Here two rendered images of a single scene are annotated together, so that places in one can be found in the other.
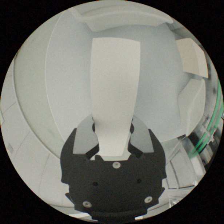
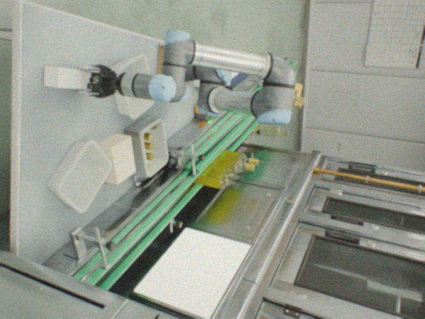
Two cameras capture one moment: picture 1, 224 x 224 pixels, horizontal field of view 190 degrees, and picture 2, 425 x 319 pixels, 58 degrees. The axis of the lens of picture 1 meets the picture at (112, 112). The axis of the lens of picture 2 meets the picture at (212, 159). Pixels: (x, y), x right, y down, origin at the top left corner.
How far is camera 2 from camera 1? 1.35 m
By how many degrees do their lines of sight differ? 94
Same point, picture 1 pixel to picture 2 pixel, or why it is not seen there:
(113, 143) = (73, 80)
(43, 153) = not seen: outside the picture
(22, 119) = not seen: outside the picture
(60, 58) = (98, 42)
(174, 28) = (128, 130)
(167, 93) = (77, 126)
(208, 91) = (105, 221)
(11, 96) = not seen: outside the picture
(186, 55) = (111, 140)
